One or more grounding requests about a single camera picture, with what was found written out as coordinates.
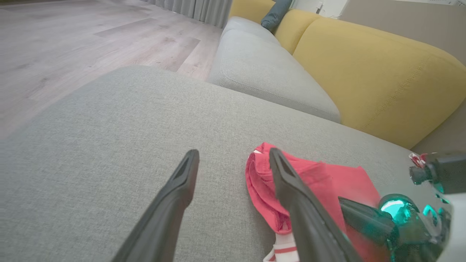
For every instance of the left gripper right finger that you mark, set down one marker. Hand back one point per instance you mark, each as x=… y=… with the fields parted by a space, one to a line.
x=309 y=222

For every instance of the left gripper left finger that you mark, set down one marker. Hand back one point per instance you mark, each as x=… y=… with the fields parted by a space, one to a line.
x=164 y=218

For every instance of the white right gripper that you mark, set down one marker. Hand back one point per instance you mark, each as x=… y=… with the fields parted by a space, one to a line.
x=418 y=236

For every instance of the red jersey white sleeves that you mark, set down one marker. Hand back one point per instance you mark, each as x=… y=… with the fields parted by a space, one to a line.
x=327 y=182

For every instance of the grey fabric sofa ottoman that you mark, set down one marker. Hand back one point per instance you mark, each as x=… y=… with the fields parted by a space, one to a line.
x=109 y=145

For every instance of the large yellow sofa back cushion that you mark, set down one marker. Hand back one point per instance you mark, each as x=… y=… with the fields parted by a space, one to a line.
x=382 y=80

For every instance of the grey sofa seat cushion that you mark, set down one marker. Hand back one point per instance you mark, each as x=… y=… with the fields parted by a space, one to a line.
x=262 y=69

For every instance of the small yellow sofa back cushion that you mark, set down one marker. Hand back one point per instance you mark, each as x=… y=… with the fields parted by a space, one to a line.
x=295 y=27

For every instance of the dark teal pillow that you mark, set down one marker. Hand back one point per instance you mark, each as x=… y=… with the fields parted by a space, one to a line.
x=275 y=14

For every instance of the grey curtain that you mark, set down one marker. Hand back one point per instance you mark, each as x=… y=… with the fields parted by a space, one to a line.
x=204 y=9

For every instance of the white furniture piece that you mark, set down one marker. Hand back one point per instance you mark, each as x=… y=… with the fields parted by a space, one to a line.
x=324 y=6

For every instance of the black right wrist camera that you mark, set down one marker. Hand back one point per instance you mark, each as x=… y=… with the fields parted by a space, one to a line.
x=447 y=173

